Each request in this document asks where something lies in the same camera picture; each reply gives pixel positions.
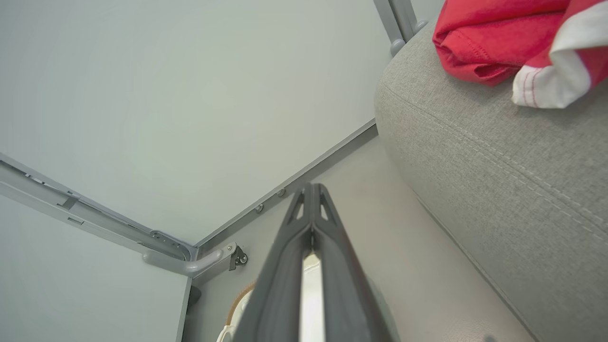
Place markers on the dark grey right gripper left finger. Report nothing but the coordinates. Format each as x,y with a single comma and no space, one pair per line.
275,285

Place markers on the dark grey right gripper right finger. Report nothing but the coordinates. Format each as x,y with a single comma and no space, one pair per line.
346,294

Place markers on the plain red garment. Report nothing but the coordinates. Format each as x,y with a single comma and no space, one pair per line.
484,38

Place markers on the thin grey baseboard strip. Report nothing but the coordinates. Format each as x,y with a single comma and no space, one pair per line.
183,308

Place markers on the grey fabric sofa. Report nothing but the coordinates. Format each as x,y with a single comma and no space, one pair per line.
513,180

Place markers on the grey tube foot bracket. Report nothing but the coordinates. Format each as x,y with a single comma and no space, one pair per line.
190,266

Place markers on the grey floor rail with bolts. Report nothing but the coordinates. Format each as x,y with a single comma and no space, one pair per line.
294,183

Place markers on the grey metal frame post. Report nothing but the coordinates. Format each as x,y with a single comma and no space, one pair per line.
396,19
95,216

